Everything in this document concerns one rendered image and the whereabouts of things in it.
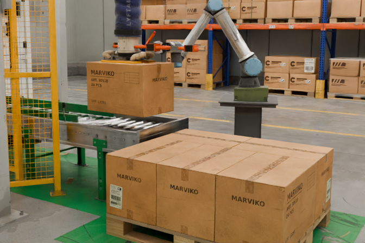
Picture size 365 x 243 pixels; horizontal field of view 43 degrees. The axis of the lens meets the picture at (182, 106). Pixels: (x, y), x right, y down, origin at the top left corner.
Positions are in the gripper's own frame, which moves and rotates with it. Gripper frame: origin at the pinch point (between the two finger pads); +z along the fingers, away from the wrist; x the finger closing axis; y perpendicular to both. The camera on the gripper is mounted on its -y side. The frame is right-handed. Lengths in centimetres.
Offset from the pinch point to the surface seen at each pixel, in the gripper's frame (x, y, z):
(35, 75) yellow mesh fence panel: -22, 77, 55
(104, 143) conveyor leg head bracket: -74, 24, 35
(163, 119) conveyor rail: -63, 13, -30
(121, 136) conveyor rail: -67, 7, 35
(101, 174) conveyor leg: -99, 28, 34
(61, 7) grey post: 47, 272, -161
